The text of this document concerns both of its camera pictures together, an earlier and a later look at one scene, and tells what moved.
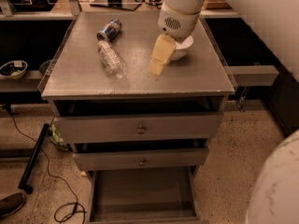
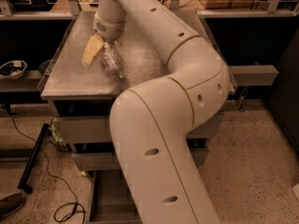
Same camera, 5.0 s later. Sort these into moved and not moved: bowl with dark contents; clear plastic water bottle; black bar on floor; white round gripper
Moved: white round gripper
Not moved: bowl with dark contents; clear plastic water bottle; black bar on floor
